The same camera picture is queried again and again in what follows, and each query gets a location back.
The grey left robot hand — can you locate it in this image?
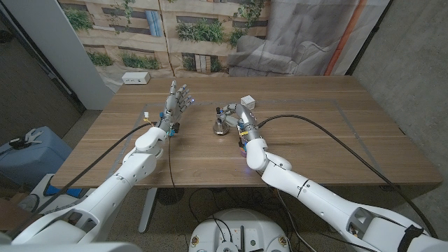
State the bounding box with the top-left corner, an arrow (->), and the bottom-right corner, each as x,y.
159,79 -> 195,132

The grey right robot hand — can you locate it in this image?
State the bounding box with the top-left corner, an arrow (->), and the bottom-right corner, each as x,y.
216,103 -> 263,143

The silver bell with black handle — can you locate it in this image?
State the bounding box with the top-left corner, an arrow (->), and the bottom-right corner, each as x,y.
212,107 -> 231,136

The small white cube box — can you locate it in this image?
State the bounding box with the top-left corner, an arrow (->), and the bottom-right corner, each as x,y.
240,94 -> 256,111

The black and grey hand tool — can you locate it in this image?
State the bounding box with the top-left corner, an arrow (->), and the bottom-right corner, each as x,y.
8,128 -> 43,150

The white power strip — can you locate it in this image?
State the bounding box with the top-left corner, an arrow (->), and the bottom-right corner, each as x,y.
121,71 -> 151,85

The printed fabric backdrop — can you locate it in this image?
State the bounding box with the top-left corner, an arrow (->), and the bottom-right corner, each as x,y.
57,0 -> 391,92

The black round floor object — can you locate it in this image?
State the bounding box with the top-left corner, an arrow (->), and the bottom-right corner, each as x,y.
157,188 -> 186,206

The white robot torso base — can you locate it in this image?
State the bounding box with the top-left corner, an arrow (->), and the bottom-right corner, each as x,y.
188,209 -> 291,252

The white table leg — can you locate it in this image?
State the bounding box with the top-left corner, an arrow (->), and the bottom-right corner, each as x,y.
138,188 -> 158,235

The blue plastic case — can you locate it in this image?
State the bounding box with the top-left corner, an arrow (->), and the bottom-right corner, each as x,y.
0,126 -> 74,186

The white and blue floor device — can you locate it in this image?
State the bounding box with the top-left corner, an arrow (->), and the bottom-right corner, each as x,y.
27,174 -> 88,211

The thin black left wrist cable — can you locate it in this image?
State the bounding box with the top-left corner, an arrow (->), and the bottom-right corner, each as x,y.
167,136 -> 180,197

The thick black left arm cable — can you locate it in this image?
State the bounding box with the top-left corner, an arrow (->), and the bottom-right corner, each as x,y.
6,121 -> 158,239

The white floor cable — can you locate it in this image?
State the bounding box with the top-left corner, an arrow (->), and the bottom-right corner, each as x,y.
275,190 -> 309,252

